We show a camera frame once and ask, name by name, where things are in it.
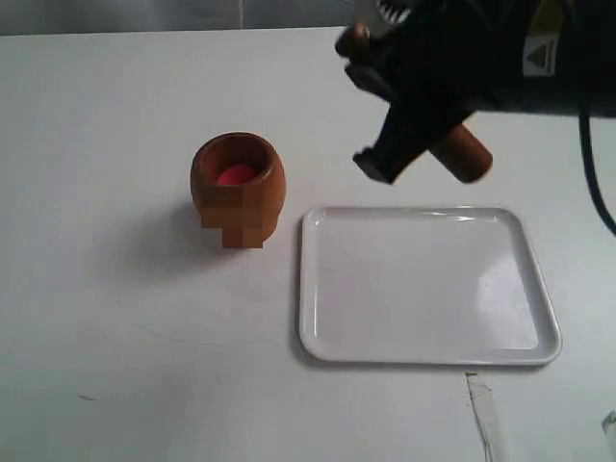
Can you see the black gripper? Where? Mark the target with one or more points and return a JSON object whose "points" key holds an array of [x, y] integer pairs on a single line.
{"points": [[543, 57]]}

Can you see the dark wooden pestle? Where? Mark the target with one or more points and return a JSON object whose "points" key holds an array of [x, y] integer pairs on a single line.
{"points": [[408, 132]]}

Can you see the red object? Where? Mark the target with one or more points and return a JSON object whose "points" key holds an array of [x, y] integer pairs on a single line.
{"points": [[237, 174]]}

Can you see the wooden mortar bowl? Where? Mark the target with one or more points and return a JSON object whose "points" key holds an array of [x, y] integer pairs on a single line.
{"points": [[246, 214]]}

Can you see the white rectangular plastic tray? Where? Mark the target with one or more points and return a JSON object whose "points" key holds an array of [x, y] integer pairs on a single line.
{"points": [[454, 286]]}

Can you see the clear tape strip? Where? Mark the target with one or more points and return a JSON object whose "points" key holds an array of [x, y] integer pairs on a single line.
{"points": [[487, 418]]}

